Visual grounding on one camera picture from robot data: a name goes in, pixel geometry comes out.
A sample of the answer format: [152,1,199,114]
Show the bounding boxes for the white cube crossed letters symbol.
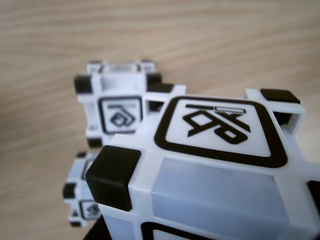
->
[84,87,320,240]

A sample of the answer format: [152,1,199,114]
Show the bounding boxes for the white cube nested diamonds symbol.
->
[73,59,187,148]

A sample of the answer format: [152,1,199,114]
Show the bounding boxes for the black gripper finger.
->
[83,215,113,240]

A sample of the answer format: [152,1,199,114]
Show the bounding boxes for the white cube zigzag diamond symbol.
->
[62,151,106,227]

